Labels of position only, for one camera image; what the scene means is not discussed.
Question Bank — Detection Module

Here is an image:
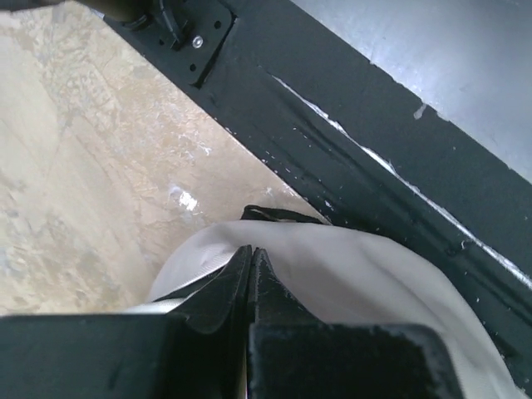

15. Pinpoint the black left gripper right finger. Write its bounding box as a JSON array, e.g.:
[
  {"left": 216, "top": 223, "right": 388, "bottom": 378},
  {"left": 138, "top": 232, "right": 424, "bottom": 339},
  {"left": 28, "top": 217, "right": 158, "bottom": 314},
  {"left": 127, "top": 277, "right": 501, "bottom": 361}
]
[{"left": 247, "top": 249, "right": 461, "bottom": 398}]

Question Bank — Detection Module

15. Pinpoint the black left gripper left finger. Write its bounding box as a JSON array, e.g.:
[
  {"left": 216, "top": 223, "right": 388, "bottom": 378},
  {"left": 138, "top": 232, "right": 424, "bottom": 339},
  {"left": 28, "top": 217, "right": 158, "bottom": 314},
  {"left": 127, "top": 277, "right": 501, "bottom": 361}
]
[{"left": 1, "top": 246, "right": 253, "bottom": 398}]

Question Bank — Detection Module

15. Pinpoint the beige canvas backpack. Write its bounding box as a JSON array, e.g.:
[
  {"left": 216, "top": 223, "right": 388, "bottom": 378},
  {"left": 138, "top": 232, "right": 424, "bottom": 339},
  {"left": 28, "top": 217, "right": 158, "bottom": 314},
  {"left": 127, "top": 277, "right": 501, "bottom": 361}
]
[{"left": 132, "top": 213, "right": 524, "bottom": 398}]

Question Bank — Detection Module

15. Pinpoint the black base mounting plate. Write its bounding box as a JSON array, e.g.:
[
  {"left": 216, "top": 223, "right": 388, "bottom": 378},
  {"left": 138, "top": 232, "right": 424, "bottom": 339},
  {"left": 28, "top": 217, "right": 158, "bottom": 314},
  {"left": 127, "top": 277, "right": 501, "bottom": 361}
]
[{"left": 95, "top": 1, "right": 531, "bottom": 386}]

